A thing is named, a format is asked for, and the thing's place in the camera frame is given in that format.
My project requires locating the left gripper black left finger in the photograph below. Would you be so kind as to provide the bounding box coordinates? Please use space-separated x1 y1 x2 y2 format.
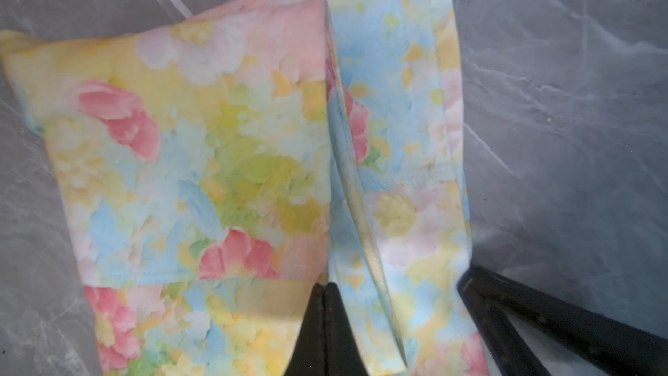
284 284 327 376

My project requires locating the pastel floral skirt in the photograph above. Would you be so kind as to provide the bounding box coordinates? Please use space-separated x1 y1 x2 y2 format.
1 0 488 375

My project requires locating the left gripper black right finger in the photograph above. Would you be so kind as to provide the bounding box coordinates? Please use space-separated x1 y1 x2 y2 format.
324 283 368 376

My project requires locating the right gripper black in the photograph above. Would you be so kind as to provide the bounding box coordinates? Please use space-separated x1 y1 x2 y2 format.
458 265 667 375

